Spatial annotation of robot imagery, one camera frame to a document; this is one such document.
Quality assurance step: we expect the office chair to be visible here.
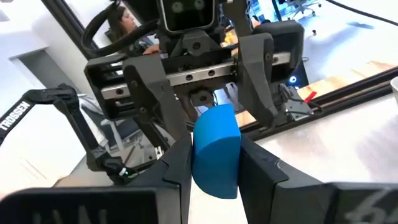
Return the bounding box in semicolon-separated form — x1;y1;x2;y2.
284;0;323;20

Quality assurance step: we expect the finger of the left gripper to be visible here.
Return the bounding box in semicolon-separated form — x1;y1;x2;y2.
236;32;280;128
122;54;192;147

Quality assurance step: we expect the black computer tower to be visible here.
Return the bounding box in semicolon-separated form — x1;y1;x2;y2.
287;60;310;90

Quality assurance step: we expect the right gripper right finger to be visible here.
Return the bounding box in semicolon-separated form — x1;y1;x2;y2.
238;136;336;224

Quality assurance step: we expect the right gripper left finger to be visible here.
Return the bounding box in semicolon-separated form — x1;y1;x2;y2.
129;133;193;224

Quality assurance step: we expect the blue half-cylinder block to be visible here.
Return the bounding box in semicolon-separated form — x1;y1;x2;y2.
191;103;242;200

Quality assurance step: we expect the person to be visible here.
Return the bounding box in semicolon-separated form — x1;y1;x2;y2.
106;5;162;56

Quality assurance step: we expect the black aluminium table frame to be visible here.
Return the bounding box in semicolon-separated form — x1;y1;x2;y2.
239;66;398;142

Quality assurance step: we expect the black frame strut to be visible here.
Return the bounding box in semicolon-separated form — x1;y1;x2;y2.
0;83;140;186

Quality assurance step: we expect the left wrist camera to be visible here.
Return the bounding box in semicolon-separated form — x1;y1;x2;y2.
156;0;219;35

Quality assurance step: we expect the person's forearm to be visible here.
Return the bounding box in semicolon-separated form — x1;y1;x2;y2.
141;42;162;56

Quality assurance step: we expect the black looped camera cable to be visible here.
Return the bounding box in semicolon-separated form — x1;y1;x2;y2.
80;0;161;60

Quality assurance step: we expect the black frame post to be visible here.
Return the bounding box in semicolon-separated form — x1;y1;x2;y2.
41;0;98;60

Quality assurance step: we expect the grey metal bracket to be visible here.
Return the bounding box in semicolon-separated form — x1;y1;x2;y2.
277;82;315;123

